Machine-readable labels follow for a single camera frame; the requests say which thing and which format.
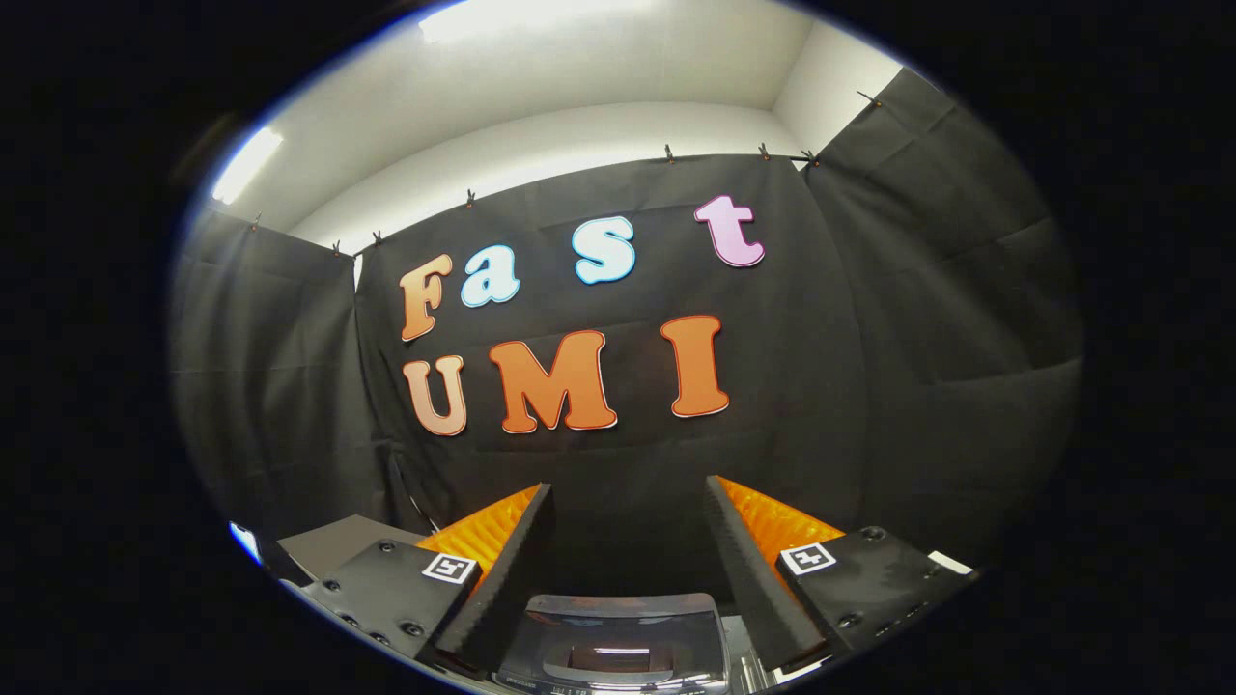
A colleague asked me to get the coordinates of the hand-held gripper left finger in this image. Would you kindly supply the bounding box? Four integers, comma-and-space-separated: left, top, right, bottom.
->
299, 483, 557, 679

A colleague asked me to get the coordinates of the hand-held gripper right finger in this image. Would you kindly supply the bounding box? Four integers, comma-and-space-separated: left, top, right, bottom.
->
703, 475, 979, 677

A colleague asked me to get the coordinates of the grey washing machine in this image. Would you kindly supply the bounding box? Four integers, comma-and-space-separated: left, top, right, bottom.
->
492, 593, 737, 695

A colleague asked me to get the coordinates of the grey side table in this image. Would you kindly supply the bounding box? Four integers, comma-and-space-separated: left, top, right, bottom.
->
278, 514, 432, 582

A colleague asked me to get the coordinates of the row of small cloth clips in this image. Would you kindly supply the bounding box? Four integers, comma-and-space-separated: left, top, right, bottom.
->
249, 90, 885, 260

